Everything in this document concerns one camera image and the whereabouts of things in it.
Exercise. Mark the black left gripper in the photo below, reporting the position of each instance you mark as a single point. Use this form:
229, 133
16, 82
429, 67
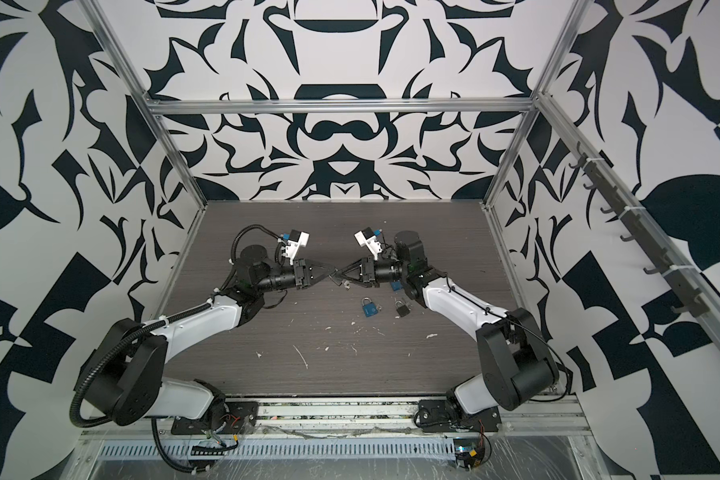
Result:
306, 268

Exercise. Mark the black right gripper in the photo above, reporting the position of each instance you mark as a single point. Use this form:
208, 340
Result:
368, 270

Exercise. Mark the black padlock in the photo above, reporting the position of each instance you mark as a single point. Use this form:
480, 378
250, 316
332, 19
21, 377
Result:
336, 278
402, 308

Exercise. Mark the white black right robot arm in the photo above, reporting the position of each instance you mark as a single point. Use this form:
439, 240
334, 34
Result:
516, 363

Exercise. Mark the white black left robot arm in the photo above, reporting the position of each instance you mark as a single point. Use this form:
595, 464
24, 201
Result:
123, 380

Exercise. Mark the small circuit board right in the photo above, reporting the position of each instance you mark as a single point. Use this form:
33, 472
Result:
473, 455

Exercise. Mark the grey hook rack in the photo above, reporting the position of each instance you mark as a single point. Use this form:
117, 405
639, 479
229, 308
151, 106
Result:
665, 259

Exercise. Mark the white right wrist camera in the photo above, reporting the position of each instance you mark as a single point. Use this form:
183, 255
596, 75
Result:
371, 239

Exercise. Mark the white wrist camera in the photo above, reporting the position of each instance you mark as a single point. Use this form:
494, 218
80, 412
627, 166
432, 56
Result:
290, 244
371, 239

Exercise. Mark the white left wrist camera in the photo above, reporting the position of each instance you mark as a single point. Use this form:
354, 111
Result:
290, 244

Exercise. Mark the aluminium front rail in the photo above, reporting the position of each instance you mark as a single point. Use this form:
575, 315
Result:
307, 417

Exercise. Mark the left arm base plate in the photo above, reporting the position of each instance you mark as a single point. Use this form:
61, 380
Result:
234, 417

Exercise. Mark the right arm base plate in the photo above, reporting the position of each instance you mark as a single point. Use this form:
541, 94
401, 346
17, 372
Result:
444, 415

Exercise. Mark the aluminium frame crossbar back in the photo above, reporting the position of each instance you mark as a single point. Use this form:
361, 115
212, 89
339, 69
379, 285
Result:
177, 107

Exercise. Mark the white slotted cable duct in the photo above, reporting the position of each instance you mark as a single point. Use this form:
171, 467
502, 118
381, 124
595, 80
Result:
289, 449

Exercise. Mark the aluminium frame post left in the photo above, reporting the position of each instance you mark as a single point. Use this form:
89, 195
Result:
107, 37

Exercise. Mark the aluminium frame post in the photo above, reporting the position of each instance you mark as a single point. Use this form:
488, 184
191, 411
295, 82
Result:
561, 47
107, 37

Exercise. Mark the aluminium frame post right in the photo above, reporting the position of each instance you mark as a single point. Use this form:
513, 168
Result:
561, 47

